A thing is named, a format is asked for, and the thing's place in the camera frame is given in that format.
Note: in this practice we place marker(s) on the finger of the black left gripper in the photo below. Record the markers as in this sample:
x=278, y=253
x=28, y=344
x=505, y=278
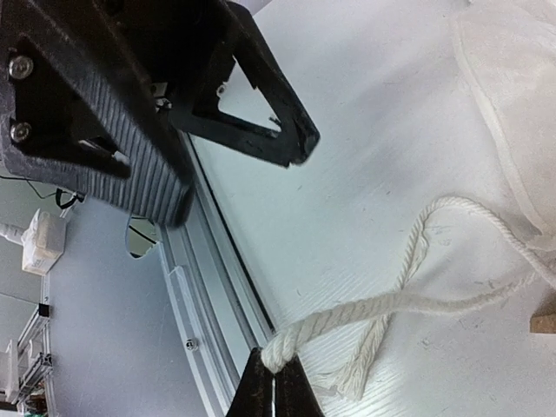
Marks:
x=77, y=113
x=224, y=38

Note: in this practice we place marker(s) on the cardboard box in background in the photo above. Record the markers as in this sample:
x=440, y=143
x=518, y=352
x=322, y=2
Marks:
x=43, y=242

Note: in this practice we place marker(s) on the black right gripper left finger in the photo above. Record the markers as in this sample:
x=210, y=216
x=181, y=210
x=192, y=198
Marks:
x=254, y=394

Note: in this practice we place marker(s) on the aluminium front rail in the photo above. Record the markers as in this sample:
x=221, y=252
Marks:
x=217, y=310

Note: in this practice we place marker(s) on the wooden pet bed frame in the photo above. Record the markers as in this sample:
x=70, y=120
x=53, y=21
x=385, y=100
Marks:
x=543, y=321

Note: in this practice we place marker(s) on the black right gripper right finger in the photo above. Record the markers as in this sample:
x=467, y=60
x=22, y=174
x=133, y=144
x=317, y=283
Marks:
x=294, y=396

